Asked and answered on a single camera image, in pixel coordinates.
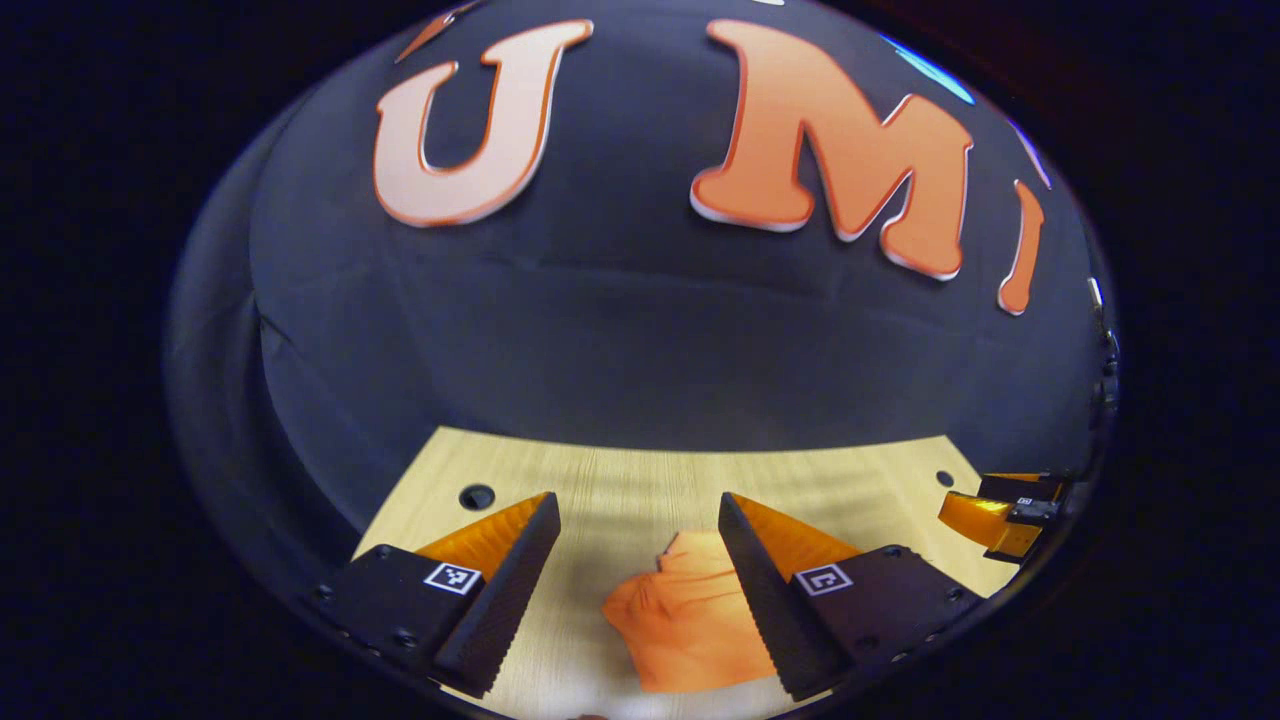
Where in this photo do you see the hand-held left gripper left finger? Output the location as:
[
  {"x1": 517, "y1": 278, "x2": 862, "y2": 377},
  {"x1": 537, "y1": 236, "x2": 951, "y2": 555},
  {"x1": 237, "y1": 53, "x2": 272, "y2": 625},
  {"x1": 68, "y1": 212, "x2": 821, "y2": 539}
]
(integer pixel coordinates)
[{"x1": 310, "y1": 491, "x2": 563, "y2": 701}]

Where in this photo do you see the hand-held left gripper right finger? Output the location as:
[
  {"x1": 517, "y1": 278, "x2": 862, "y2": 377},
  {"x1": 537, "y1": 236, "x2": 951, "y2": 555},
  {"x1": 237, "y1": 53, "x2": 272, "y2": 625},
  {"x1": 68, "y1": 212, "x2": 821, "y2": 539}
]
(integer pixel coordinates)
[{"x1": 717, "y1": 491, "x2": 986, "y2": 703}]

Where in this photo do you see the orange T-shirt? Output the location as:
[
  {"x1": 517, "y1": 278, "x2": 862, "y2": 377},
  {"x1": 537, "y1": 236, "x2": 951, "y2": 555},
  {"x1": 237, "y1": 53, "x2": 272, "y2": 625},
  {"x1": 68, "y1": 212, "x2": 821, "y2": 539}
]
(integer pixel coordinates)
[{"x1": 602, "y1": 530, "x2": 779, "y2": 695}]

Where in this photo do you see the black backdrop cloth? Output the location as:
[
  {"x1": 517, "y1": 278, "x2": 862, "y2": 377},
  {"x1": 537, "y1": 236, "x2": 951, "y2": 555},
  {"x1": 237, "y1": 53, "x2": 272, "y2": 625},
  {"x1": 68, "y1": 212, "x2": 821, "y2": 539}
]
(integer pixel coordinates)
[{"x1": 165, "y1": 0, "x2": 1116, "y2": 591}]

